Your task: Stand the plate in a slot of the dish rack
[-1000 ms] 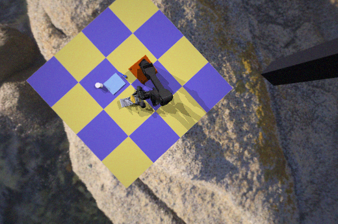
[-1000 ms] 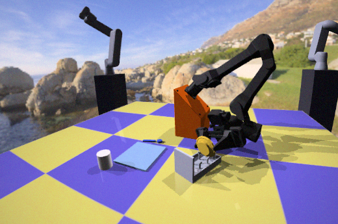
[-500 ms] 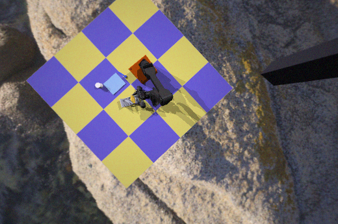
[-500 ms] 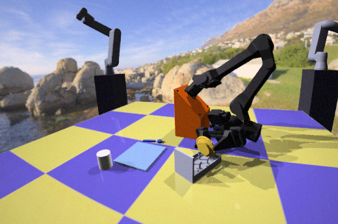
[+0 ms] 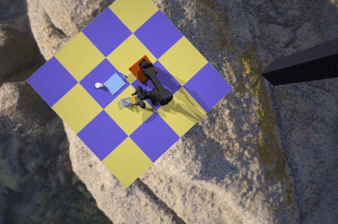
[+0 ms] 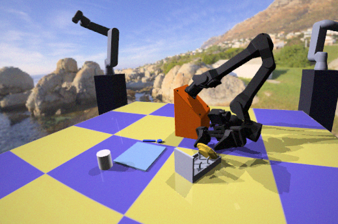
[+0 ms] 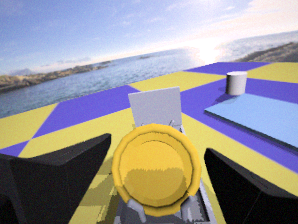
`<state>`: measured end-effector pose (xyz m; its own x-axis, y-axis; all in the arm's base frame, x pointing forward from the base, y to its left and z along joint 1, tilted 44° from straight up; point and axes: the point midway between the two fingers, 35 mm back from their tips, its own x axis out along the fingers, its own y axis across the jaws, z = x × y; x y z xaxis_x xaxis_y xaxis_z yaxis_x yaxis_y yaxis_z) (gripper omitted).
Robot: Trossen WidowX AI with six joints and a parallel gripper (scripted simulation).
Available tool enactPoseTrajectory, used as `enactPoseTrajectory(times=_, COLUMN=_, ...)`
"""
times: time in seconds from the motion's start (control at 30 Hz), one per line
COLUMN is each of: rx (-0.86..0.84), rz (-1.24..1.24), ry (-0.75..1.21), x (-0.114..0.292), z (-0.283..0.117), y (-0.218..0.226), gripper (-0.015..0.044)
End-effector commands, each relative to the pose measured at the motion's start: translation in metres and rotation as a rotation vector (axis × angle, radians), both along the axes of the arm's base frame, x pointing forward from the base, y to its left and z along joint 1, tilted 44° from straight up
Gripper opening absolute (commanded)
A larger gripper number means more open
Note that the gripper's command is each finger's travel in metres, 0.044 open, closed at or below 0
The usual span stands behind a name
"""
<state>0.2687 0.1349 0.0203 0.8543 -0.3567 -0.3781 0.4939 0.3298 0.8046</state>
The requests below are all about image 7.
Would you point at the yellow round plate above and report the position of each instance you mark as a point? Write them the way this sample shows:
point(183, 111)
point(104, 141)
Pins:
point(156, 166)

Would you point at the grey dish rack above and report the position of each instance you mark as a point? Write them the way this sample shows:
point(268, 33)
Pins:
point(163, 106)

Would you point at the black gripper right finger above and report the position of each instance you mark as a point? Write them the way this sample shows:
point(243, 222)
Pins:
point(246, 198)

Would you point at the light blue flat mat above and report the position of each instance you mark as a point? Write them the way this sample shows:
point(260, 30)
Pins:
point(272, 119)

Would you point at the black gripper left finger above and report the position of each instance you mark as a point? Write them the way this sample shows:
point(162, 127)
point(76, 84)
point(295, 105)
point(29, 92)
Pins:
point(48, 188)

